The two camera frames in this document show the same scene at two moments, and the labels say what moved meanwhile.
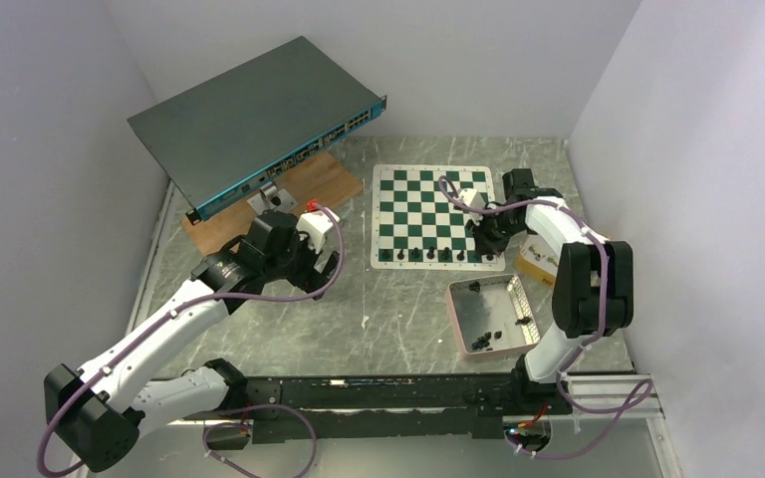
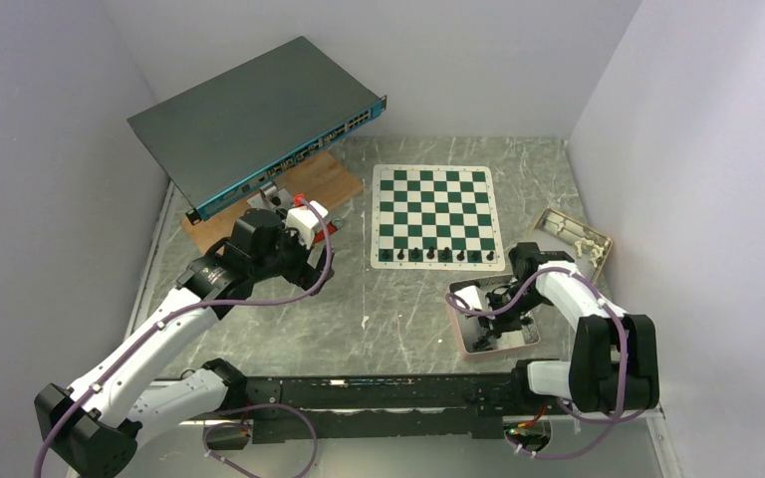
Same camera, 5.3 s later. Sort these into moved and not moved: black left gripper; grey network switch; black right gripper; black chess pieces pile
Moved: black right gripper
Not moved: black chess pieces pile; grey network switch; black left gripper
